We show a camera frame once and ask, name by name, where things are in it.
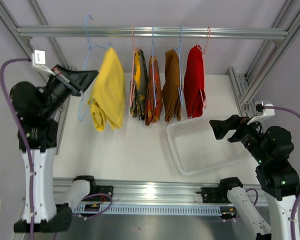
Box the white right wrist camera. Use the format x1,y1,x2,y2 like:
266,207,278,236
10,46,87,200
247,100,275,125

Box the pink hanger of yellow camouflage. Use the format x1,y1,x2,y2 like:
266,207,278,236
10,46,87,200
129,25,140,107

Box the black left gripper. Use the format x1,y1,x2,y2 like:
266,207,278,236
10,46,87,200
39,63,98,118

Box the blue hanger of yellow trousers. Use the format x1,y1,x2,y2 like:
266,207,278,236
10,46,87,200
77,14,113,123

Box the orange brown camouflage trousers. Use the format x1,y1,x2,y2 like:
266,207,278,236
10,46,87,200
145,56,163,126

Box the white plastic basket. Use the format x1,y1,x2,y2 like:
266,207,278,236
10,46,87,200
166,113,251,175

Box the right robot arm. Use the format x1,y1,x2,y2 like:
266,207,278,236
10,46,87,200
209,115,300,240

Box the blue hanger of orange camouflage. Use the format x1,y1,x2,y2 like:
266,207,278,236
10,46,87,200
151,26,157,108

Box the blue hanger of brown trousers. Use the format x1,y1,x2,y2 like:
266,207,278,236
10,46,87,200
176,25,184,106

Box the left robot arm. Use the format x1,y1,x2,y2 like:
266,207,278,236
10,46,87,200
9,65,99,233

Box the pink hanger of red trousers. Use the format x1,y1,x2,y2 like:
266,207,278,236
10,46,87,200
195,26,211,109

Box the slotted cable duct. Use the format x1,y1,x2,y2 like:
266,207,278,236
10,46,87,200
73,203,222,217

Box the red trousers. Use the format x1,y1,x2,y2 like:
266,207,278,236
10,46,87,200
183,45,204,119

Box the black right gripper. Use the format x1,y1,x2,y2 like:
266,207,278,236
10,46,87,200
209,113,269,163

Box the yellow grey camouflage trousers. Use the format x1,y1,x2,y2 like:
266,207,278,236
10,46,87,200
130,49,149,121

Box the aluminium frame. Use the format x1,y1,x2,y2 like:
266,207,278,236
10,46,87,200
0,0,300,216

